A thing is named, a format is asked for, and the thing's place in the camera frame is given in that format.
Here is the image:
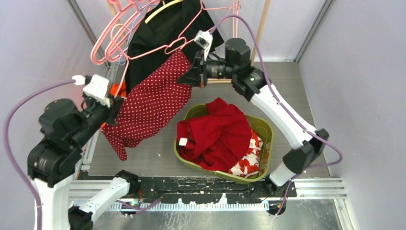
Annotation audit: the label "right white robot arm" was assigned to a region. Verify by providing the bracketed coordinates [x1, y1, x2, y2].
[177, 37, 329, 197]

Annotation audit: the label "plain red garment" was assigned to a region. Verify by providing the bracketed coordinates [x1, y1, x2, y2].
[177, 98, 252, 172]

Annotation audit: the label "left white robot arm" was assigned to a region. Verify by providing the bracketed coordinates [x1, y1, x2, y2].
[27, 96, 140, 230]

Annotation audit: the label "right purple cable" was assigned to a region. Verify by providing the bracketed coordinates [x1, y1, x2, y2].
[208, 14, 344, 217]

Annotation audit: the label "pink hanger of dotted garment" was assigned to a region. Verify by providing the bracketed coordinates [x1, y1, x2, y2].
[113, 0, 237, 97]

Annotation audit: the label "wooden clothes rack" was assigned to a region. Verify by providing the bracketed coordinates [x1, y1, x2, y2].
[106, 0, 272, 86]

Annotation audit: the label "olive green plastic basket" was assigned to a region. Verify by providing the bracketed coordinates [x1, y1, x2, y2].
[174, 104, 273, 184]

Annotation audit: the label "empty pink hangers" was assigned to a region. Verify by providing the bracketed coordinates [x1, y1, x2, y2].
[90, 0, 154, 65]

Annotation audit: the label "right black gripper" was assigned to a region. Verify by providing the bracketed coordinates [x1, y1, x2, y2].
[177, 50, 237, 89]

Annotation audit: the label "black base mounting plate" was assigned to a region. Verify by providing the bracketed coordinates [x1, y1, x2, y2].
[125, 177, 298, 214]

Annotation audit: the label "light blue hanger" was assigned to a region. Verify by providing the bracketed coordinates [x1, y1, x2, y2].
[124, 0, 159, 54]

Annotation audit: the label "yellow wooden hanger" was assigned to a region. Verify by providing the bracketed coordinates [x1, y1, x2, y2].
[144, 0, 183, 24]

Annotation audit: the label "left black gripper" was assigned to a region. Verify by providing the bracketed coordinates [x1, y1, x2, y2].
[71, 88, 124, 146]

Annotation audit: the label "dark red polka dot garment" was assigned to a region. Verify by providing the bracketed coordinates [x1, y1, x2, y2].
[101, 51, 192, 161]

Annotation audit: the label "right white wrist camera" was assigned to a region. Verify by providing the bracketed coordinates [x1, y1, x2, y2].
[194, 30, 213, 61]

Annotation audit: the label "pink hanger of red garment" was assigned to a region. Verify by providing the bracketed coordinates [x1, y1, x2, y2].
[231, 0, 241, 39]

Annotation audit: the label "black garment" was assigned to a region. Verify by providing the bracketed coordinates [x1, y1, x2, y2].
[124, 0, 225, 95]

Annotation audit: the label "orange garment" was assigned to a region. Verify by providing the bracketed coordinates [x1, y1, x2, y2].
[101, 82, 127, 129]

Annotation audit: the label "red poppy floral skirt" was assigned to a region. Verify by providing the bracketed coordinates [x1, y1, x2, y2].
[227, 130, 263, 178]

